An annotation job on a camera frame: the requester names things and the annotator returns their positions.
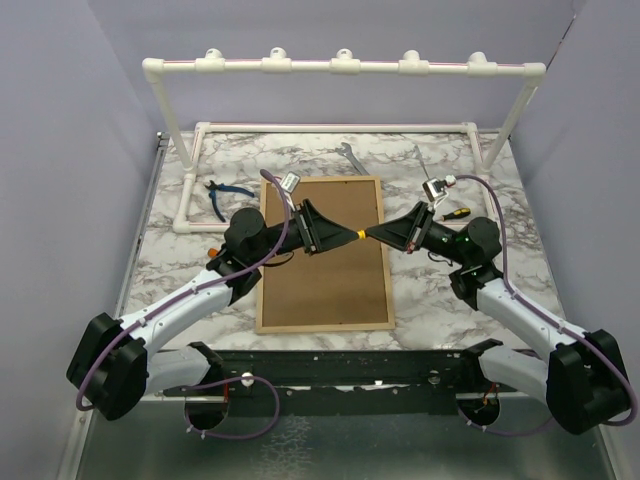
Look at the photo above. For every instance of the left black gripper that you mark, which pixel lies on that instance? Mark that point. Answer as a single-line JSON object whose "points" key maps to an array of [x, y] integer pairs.
{"points": [[316, 231]]}

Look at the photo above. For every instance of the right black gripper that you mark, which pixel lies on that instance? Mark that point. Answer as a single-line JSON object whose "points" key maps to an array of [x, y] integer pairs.
{"points": [[407, 232]]}

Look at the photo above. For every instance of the wooden picture frame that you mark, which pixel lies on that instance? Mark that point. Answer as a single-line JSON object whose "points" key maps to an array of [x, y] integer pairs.
{"points": [[345, 289]]}

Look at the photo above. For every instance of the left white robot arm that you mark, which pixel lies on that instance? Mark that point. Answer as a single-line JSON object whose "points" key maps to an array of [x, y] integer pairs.
{"points": [[118, 361]]}

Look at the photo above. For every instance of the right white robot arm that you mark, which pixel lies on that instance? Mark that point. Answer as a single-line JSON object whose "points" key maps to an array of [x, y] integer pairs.
{"points": [[579, 375]]}

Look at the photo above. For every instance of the black yellow screwdriver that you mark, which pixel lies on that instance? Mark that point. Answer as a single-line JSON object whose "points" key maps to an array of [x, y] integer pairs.
{"points": [[456, 215]]}

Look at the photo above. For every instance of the large grey wrench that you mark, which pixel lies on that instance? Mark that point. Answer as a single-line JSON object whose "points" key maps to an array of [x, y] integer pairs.
{"points": [[345, 150]]}

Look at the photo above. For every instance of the white PVC pipe rack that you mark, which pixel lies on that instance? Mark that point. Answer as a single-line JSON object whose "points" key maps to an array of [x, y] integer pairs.
{"points": [[342, 64]]}

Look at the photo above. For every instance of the blue handled pliers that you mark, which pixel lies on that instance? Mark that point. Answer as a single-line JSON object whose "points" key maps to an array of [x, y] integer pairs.
{"points": [[214, 188]]}

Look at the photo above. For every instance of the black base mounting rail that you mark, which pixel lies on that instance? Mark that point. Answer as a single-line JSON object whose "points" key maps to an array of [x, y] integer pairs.
{"points": [[339, 383]]}

